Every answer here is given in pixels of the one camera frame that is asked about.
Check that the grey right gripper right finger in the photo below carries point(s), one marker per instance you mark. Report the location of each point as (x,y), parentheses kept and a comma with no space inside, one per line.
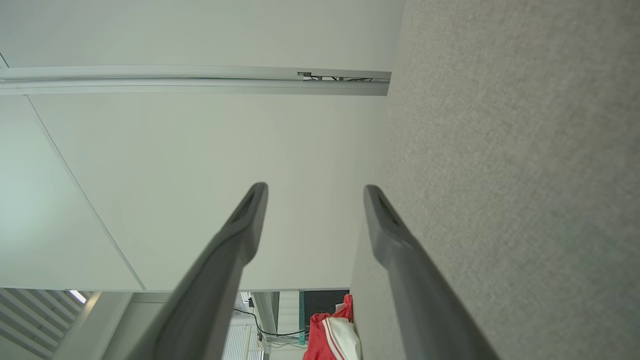
(425,310)

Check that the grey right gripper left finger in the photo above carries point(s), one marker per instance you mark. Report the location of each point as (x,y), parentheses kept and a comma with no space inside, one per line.
(210,300)

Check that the red number 23 jersey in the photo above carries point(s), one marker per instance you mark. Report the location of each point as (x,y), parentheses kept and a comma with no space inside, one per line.
(320,340)

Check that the grey partition joint post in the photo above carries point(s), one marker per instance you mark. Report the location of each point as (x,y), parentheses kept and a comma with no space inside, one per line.
(150,80)

